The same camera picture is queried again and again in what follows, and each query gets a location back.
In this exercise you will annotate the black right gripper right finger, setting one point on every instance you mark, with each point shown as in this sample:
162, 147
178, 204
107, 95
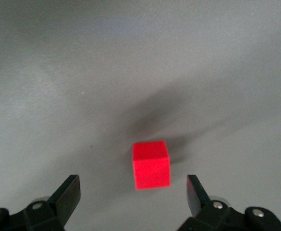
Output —
198, 199

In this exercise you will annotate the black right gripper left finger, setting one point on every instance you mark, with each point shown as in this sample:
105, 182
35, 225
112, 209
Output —
63, 199

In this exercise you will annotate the red cube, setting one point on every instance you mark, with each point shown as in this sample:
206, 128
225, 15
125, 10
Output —
151, 168

